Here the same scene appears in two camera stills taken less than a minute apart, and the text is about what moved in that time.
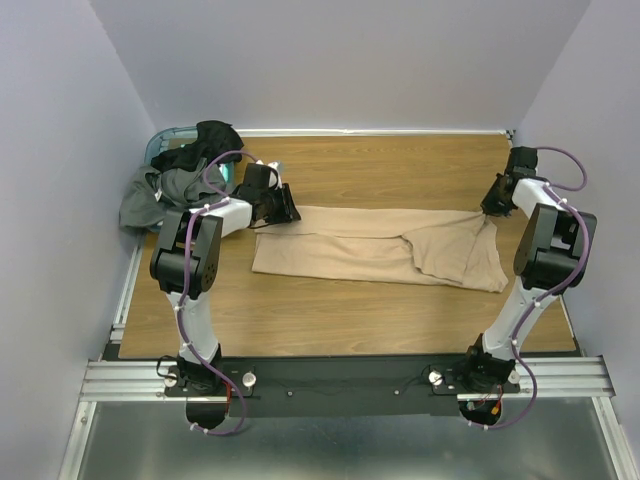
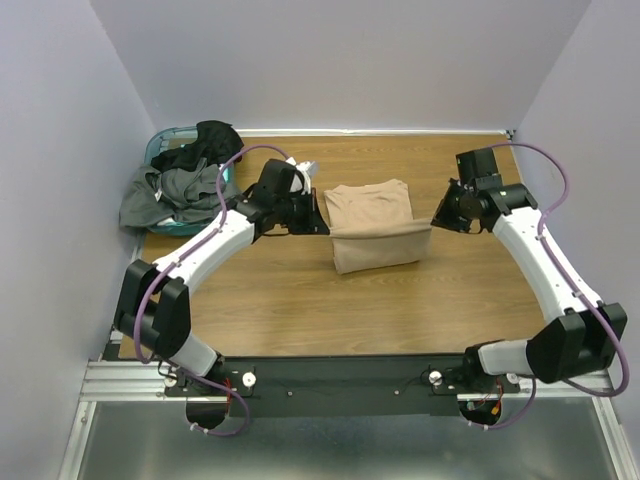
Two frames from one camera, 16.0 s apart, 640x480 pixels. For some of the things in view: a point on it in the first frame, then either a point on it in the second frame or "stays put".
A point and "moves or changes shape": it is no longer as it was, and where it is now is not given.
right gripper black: x=489 y=207 to x=443 y=218
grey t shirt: x=152 y=193 stays put
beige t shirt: x=384 y=244 moves or changes shape
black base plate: x=340 y=386 stays put
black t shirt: x=214 y=138 stays put
